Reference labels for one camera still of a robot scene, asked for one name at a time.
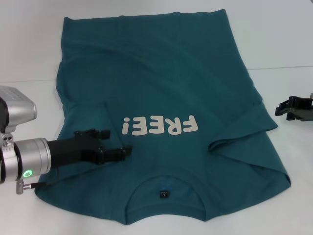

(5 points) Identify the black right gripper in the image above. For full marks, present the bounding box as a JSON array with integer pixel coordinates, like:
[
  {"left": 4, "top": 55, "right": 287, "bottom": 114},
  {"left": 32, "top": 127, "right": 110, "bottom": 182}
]
[{"left": 274, "top": 96, "right": 313, "bottom": 122}]

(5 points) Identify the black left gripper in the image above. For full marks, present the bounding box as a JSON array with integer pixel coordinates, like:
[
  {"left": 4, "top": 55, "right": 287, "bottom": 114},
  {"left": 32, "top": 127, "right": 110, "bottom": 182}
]
[{"left": 46, "top": 128, "right": 134, "bottom": 169}]

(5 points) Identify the teal T-shirt with FREE print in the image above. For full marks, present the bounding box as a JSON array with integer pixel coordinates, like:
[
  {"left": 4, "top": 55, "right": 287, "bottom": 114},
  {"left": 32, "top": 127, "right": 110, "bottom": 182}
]
[{"left": 33, "top": 9, "right": 292, "bottom": 220}]

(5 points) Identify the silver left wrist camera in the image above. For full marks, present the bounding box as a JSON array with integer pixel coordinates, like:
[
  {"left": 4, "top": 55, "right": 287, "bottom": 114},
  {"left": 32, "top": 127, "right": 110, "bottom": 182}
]
[{"left": 0, "top": 85, "right": 37, "bottom": 134}]

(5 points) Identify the left arm cable with connector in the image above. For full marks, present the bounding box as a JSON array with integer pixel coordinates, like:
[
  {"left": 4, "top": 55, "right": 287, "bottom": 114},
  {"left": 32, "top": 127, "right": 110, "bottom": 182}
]
[{"left": 15, "top": 168, "right": 62, "bottom": 195}]

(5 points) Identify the silver left camera mount bracket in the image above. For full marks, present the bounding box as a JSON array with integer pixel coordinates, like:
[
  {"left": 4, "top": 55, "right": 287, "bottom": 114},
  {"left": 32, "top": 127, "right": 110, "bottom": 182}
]
[{"left": 0, "top": 133, "right": 15, "bottom": 154}]

